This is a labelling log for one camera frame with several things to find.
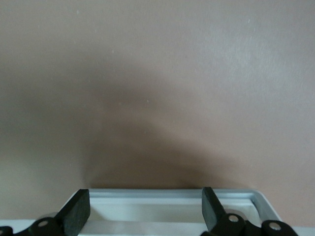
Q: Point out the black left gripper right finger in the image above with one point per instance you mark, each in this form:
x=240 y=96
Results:
x=211 y=211

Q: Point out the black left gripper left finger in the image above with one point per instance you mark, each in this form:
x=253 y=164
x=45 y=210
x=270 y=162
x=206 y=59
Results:
x=76 y=211

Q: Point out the white plastic drawer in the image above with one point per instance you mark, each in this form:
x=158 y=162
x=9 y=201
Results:
x=147 y=209

